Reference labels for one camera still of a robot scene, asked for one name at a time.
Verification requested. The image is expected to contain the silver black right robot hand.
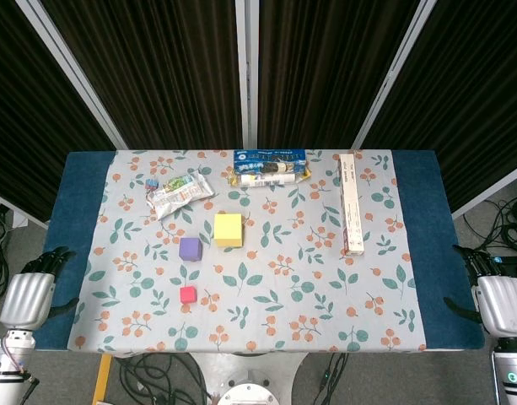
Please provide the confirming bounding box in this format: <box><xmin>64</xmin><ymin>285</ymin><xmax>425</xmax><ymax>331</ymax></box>
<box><xmin>443</xmin><ymin>243</ymin><xmax>517</xmax><ymax>338</ymax></box>

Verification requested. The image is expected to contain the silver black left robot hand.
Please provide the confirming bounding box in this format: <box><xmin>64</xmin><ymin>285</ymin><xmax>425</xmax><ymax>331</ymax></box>
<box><xmin>0</xmin><ymin>246</ymin><xmax>80</xmax><ymax>331</ymax></box>

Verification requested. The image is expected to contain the purple foam cube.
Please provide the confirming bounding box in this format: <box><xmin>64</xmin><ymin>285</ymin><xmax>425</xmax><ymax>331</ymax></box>
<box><xmin>178</xmin><ymin>236</ymin><xmax>203</xmax><ymax>262</ymax></box>

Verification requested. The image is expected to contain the large yellow foam cube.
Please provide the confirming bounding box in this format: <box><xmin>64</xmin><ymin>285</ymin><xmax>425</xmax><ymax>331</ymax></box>
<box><xmin>213</xmin><ymin>213</ymin><xmax>245</xmax><ymax>249</ymax></box>

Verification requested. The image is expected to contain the round white robot base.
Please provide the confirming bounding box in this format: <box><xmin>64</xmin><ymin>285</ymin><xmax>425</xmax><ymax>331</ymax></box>
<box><xmin>218</xmin><ymin>381</ymin><xmax>280</xmax><ymax>405</ymax></box>

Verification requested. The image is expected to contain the blue table cover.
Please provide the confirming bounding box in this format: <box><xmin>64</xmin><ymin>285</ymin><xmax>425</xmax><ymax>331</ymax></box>
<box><xmin>28</xmin><ymin>150</ymin><xmax>486</xmax><ymax>353</ymax></box>

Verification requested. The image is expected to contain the yellow floor strip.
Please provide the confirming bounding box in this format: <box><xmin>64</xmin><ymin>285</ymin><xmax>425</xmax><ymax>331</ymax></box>
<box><xmin>91</xmin><ymin>353</ymin><xmax>114</xmax><ymax>405</ymax></box>

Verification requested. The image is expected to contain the black curtain partition panel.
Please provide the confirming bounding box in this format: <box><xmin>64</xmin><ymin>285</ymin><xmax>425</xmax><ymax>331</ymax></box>
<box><xmin>353</xmin><ymin>0</ymin><xmax>517</xmax><ymax>220</ymax></box>
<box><xmin>15</xmin><ymin>0</ymin><xmax>254</xmax><ymax>152</ymax></box>
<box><xmin>0</xmin><ymin>0</ymin><xmax>118</xmax><ymax>231</ymax></box>
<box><xmin>245</xmin><ymin>0</ymin><xmax>437</xmax><ymax>149</ymax></box>

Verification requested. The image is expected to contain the long white cling film box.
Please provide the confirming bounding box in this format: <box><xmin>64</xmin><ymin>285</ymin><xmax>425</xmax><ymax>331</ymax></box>
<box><xmin>338</xmin><ymin>153</ymin><xmax>366</xmax><ymax>257</ymax></box>

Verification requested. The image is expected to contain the crumpled silver snack bag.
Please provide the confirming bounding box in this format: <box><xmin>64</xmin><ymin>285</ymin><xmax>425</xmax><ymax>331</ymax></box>
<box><xmin>145</xmin><ymin>170</ymin><xmax>218</xmax><ymax>221</ymax></box>

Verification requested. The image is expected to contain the floral printed tablecloth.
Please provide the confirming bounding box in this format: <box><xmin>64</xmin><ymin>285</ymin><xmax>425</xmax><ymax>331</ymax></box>
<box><xmin>67</xmin><ymin>148</ymin><xmax>428</xmax><ymax>354</ymax></box>

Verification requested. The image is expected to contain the white yellow cracker package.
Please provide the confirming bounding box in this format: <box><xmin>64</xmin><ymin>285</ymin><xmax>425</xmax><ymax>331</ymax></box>
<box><xmin>227</xmin><ymin>166</ymin><xmax>313</xmax><ymax>188</ymax></box>

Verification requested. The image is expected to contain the blue Oreo cookie package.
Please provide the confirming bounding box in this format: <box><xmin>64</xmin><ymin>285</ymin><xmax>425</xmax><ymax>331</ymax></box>
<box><xmin>233</xmin><ymin>148</ymin><xmax>307</xmax><ymax>176</ymax></box>

